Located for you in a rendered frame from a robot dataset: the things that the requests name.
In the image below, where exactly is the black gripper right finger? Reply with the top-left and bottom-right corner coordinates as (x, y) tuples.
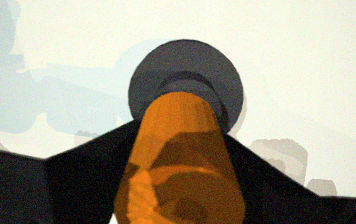
(222, 134), (356, 224)

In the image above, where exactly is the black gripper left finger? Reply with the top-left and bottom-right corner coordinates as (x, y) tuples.
(0, 120), (140, 224)

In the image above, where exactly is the orange knob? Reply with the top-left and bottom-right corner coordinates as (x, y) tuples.
(114, 92), (246, 224)

